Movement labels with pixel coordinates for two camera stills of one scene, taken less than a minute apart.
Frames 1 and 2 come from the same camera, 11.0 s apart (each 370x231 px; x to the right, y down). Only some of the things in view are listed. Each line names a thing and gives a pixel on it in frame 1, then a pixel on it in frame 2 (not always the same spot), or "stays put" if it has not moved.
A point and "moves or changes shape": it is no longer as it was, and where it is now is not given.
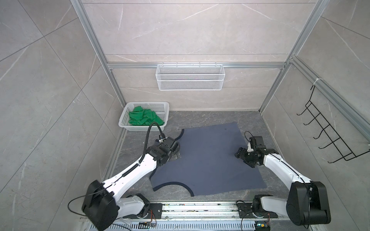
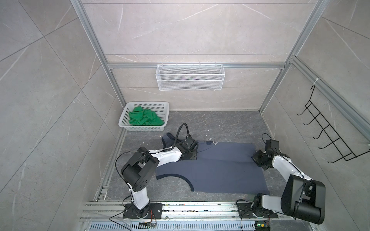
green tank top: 138,116 stays put
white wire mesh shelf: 190,77 stays put
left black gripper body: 174,156 → 193,154
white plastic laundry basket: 137,116 stays put
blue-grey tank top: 207,164 moves or changes shape
